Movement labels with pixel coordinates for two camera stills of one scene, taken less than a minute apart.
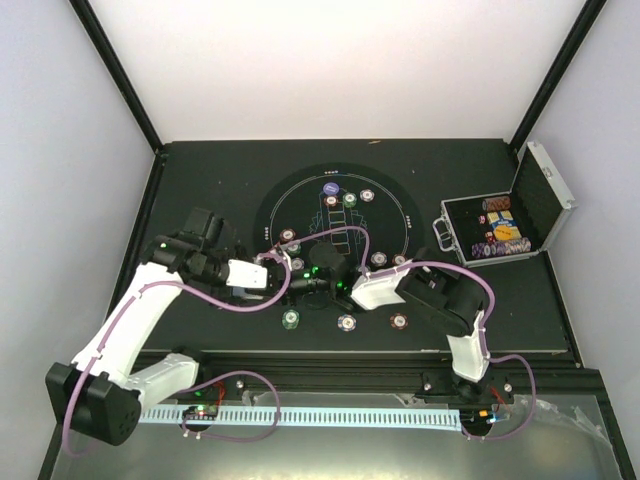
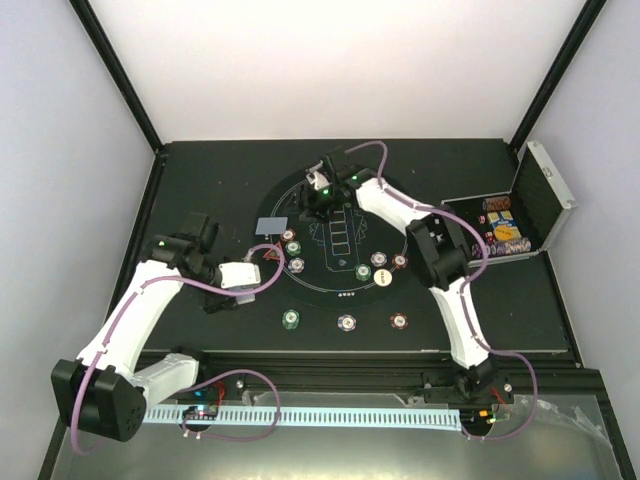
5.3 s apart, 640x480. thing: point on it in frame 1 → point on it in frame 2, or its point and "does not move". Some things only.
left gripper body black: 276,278 → 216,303
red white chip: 287,234 does not move
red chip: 399,321 does not move
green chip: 294,249 does not move
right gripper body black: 308,285 → 322,205
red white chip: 399,259 does not move
